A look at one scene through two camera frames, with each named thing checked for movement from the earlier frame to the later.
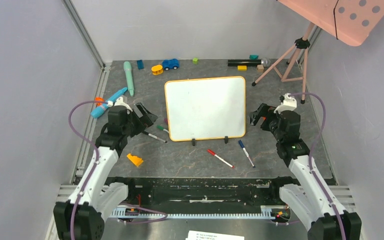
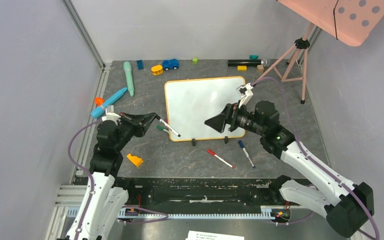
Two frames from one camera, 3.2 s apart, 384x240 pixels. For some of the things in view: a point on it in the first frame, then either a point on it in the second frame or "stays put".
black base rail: x=203 y=191 stays put
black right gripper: x=264 y=117 to x=230 y=115
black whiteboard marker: x=154 y=136 to x=170 y=127
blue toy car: x=170 y=64 stays put
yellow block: x=242 y=68 stays put
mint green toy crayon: x=127 y=67 stays put
